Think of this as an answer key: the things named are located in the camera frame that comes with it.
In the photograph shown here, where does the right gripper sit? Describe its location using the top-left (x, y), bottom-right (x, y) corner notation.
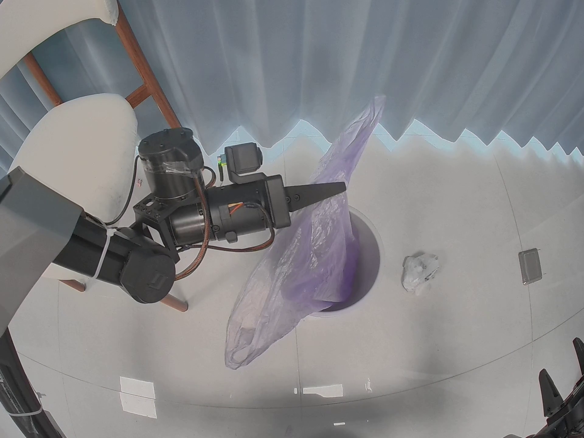
top-left (525, 338), bottom-right (584, 438)

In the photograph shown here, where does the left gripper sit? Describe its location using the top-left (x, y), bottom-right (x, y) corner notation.
top-left (207, 175), bottom-right (293, 245)

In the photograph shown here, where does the purple plastic bag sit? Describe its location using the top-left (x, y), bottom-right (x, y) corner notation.
top-left (224, 94), bottom-right (388, 370)

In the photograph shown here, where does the clear plastic wrapper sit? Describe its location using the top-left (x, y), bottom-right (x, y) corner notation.
top-left (401, 253), bottom-right (440, 295)

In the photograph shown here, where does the white trash bin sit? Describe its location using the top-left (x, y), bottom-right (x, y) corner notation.
top-left (310, 201), bottom-right (388, 320)

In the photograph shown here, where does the white cushioned wooden chair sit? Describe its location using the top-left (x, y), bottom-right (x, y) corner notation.
top-left (0, 0), bottom-right (203, 313)

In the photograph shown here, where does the pale blue curtain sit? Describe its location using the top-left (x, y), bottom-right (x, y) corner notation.
top-left (0, 0), bottom-right (584, 172)

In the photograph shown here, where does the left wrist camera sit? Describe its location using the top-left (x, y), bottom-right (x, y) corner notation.
top-left (219, 143), bottom-right (264, 186)

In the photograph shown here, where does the black cable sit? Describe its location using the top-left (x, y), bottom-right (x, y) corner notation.
top-left (104, 155), bottom-right (140, 226)

